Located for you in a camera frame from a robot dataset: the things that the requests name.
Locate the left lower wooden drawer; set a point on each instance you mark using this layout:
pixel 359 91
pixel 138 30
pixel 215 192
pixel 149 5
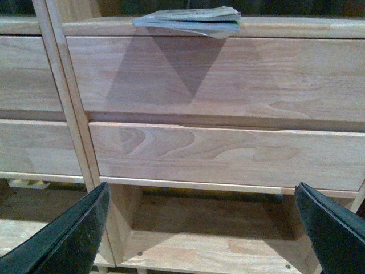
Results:
pixel 37 147

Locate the wooden drawer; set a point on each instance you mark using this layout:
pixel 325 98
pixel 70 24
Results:
pixel 27 82
pixel 274 158
pixel 285 78
pixel 37 147

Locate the right wooden shelf unit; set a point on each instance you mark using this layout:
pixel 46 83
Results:
pixel 204 116

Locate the wooden shelf unit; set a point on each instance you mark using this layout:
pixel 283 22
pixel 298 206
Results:
pixel 32 18
pixel 204 116

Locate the right lower wooden drawer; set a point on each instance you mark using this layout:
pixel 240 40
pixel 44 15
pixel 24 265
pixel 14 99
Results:
pixel 274 158

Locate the thick grey paperback book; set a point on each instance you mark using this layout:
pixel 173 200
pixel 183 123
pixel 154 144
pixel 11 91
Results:
pixel 217 22

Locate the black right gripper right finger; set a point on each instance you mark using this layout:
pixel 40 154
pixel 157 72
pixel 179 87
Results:
pixel 336 233

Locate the left upper wooden drawer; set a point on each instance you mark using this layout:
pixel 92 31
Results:
pixel 27 82

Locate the right upper wooden drawer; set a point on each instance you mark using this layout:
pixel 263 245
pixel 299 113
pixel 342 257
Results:
pixel 285 78

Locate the left wooden shelf unit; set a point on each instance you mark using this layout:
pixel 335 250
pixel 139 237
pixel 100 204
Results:
pixel 32 18

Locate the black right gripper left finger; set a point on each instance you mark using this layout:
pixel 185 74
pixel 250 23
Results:
pixel 68 244

